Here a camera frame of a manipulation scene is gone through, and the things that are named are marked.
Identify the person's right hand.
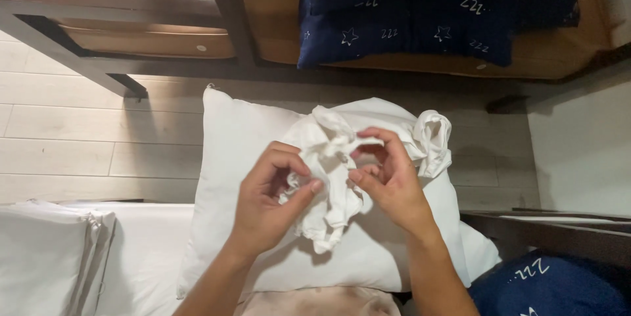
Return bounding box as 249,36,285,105
348,127,437,239

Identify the person's left hand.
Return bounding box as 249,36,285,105
231,141,325,259

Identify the white pillowcase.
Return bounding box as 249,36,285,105
277,105,453,255

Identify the white pillow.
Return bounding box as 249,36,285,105
176,83,502,302

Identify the person's beige shirt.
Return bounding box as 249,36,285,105
236,285,403,316

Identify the white fitted bed sheet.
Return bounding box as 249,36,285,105
63,202,196,316

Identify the navy printed duvet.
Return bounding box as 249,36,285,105
467,251,631,316

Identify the navy star print blanket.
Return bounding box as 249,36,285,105
297,0,581,70

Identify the brown mattress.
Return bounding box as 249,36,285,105
32,0,614,80

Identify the stack of folded white linens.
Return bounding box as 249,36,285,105
0,200,117,316

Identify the dark wooden bed rail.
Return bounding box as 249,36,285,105
460,207,631,270

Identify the dark metal bunk bed frame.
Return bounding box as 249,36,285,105
0,0,631,115

